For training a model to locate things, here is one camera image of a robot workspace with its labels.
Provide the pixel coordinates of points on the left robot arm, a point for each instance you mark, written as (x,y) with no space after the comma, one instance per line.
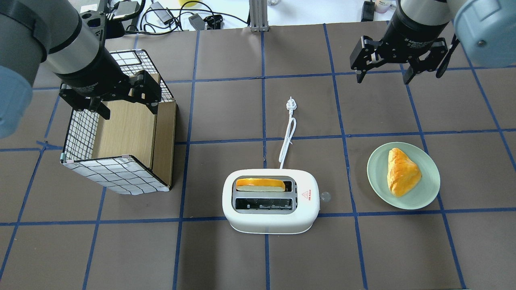
(71,45)

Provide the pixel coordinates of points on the aluminium frame post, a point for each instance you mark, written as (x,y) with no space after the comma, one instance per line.
(258,16)

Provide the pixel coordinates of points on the black power adapter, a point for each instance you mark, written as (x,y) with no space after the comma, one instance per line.
(368,11)

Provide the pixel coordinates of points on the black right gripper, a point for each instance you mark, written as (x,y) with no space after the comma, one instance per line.
(411,34)

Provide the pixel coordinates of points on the wire basket with wooden shelf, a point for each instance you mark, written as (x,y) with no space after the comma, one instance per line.
(132,152)

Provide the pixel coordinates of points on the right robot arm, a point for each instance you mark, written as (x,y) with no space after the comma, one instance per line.
(484,28)

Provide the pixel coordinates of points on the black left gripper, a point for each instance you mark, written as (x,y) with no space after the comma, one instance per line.
(92,72)

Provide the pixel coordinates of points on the pale green round plate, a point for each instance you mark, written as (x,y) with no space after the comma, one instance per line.
(422,195)

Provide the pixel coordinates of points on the toast slice in toaster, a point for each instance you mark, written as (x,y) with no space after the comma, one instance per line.
(260,185)

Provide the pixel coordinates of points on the golden triangular pastry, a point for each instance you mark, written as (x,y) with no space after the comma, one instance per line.
(402,173)

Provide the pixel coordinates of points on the white two-slot toaster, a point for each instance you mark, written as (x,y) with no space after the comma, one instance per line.
(290,212)

